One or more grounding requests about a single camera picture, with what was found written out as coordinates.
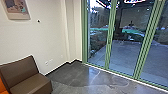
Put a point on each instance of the brown sofa seat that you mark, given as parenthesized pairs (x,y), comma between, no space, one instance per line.
(25,80)

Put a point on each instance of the white single wall outlet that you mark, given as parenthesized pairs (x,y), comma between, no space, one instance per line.
(61,56)

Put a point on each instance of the green glass door frame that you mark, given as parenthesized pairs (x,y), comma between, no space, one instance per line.
(110,36)

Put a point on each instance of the white double wall outlet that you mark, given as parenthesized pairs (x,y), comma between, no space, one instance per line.
(48,62)

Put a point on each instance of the small dark wall sensor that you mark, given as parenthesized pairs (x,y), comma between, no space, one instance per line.
(38,21)

